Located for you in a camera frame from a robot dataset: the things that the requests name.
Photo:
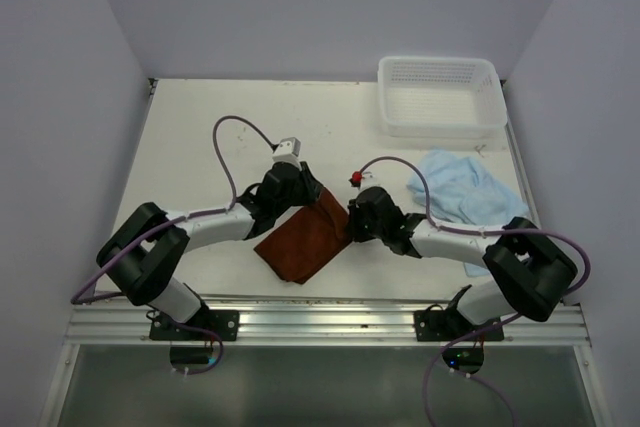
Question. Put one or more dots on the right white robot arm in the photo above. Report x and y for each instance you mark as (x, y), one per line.
(529, 273)

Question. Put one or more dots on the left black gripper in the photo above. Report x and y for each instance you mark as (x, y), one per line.
(311, 186)

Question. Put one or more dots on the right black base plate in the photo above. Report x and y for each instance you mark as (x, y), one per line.
(437, 324)

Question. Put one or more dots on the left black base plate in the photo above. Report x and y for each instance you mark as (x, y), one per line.
(223, 322)

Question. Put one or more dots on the rust brown towel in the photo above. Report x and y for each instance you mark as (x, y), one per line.
(308, 241)

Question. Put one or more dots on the aluminium mounting rail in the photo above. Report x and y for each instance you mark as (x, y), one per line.
(313, 322)

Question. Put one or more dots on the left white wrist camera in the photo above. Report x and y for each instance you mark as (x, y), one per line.
(287, 151)

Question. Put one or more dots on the white plastic basket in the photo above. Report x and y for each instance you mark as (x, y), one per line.
(440, 97)

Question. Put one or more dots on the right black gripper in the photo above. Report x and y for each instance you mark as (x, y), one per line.
(356, 234)

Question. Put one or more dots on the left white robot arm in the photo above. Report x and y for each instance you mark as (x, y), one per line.
(143, 254)

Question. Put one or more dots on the light blue towel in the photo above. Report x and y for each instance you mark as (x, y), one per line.
(461, 190)

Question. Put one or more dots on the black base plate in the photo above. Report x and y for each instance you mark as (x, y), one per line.
(437, 324)
(223, 322)

